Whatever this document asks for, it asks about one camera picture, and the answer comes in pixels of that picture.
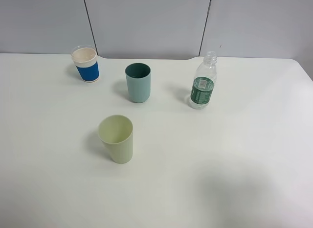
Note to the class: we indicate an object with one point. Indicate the teal plastic cup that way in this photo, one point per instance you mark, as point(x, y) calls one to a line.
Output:
point(138, 77)

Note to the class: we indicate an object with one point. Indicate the light green plastic cup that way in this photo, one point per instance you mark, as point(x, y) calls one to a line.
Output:
point(116, 133)

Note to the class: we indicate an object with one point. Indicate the blue paper cup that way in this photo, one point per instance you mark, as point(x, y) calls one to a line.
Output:
point(85, 60)

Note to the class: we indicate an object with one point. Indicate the clear plastic water bottle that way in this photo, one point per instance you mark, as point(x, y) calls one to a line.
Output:
point(204, 81)

